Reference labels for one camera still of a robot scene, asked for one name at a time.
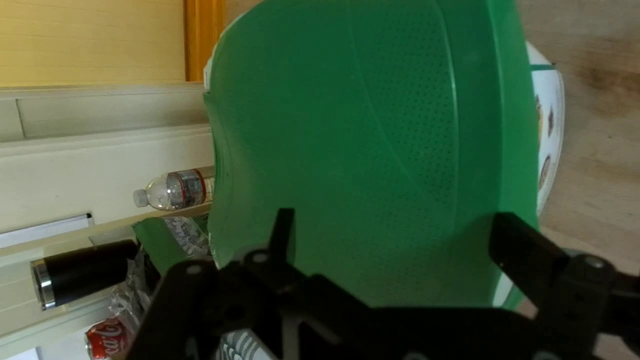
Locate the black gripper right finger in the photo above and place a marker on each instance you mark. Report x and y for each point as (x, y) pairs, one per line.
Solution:
(566, 286)

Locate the clear plastic water bottle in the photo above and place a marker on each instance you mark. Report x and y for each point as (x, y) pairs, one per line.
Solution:
(176, 188)

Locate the green bin lid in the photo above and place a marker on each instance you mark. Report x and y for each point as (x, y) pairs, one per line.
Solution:
(372, 146)

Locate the yellow door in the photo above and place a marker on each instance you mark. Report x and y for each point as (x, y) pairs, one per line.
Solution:
(92, 41)

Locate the red soda can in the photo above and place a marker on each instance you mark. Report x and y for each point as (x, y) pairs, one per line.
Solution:
(111, 338)

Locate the green snack bag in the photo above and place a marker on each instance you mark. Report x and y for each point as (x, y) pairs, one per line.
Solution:
(161, 240)

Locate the black steel tumbler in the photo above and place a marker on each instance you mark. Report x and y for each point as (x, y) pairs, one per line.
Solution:
(87, 273)

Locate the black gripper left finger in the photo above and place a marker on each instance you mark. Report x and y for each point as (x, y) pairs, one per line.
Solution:
(220, 301)

